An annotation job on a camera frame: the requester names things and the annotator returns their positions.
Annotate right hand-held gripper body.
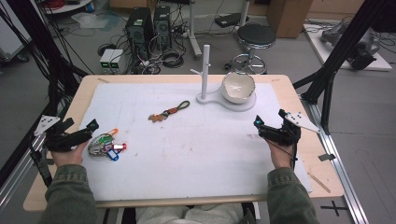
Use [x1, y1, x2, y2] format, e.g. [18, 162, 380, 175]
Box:
[258, 108, 322, 147]

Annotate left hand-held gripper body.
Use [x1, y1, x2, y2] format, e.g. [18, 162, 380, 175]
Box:
[33, 115, 93, 153]

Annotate key bunch with coloured tags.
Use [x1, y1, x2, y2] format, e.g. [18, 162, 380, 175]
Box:
[87, 127, 128, 162]

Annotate white key stand with pole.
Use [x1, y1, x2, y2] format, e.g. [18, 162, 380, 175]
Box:
[190, 44, 258, 113]

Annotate brown leather strap keychain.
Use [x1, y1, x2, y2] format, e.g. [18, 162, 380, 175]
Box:
[148, 100, 191, 123]

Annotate person's left hand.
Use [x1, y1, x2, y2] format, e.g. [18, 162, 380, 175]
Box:
[50, 139, 91, 168]

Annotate person's right hand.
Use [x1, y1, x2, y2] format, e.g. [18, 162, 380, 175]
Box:
[265, 139, 297, 171]

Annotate white ceramic bowl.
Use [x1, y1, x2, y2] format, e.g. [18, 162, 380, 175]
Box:
[220, 71, 257, 105]

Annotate black tape patch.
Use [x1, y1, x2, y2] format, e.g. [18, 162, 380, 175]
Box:
[318, 152, 337, 162]

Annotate long wooden stick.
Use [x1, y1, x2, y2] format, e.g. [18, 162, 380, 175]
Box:
[306, 171, 332, 194]

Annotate white power supply box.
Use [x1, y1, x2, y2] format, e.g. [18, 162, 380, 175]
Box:
[99, 48, 116, 71]
[109, 49, 126, 71]

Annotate white foam mat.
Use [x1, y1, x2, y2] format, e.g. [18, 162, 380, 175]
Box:
[51, 81, 314, 203]

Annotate black round stool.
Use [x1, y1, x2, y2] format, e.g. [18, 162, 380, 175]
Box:
[231, 23, 277, 76]

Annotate clear plastic sheet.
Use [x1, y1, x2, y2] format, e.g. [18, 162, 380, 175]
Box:
[70, 11, 110, 30]

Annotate large black computer tower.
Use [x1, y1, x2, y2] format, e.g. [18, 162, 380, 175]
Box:
[125, 7, 154, 61]

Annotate flat black device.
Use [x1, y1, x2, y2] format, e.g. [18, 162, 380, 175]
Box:
[214, 12, 250, 29]

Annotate brown cardboard box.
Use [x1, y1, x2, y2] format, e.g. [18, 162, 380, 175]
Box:
[266, 0, 314, 39]

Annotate white metal table leg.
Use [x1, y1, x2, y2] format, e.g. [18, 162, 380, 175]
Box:
[187, 0, 204, 61]

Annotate white platform with grey device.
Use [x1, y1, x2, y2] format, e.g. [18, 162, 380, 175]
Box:
[303, 16, 393, 72]

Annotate person's legs in grey trousers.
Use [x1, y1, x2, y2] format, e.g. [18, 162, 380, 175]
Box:
[134, 203, 245, 224]

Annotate white board panel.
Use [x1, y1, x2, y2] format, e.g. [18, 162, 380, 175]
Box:
[0, 0, 33, 63]

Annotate round white table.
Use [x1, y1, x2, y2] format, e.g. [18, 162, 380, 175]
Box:
[39, 0, 95, 15]

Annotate small black computer tower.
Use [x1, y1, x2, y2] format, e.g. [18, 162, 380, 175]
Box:
[153, 5, 173, 49]

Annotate right hand-held gripper cable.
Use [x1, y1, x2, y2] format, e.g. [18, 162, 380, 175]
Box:
[266, 139, 299, 171]

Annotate hand-held gripper cable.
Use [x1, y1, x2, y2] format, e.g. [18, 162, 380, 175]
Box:
[266, 139, 299, 171]
[29, 144, 53, 189]

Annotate left hand-held gripper cable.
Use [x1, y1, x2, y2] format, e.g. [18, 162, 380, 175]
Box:
[29, 144, 53, 189]

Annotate aluminium rail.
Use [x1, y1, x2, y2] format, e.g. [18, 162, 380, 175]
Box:
[299, 92, 370, 224]
[0, 102, 74, 213]

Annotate black frame with cables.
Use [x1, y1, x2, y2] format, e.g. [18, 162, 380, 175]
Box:
[0, 0, 94, 188]

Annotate black frame strut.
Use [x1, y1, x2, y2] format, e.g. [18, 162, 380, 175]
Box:
[292, 0, 396, 135]

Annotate coil of black cable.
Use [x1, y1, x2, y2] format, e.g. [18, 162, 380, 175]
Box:
[161, 49, 186, 69]

